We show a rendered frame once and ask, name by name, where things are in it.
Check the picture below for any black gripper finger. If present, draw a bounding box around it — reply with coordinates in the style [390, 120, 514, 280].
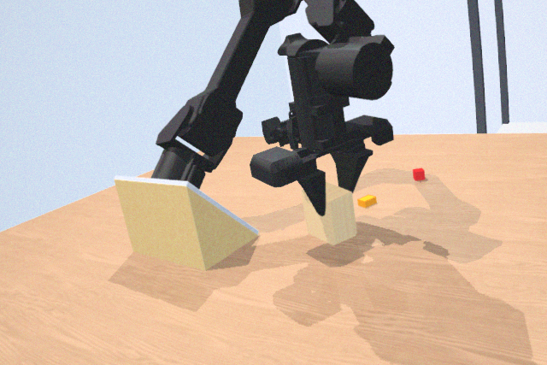
[330, 148, 373, 194]
[297, 169, 326, 216]

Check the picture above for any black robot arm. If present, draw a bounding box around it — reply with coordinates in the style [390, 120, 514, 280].
[151, 0, 395, 190]

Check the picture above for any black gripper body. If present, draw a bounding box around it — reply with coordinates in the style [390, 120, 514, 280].
[250, 93, 394, 188]

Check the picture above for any small red cube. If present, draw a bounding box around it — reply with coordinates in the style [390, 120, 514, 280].
[412, 168, 426, 181]

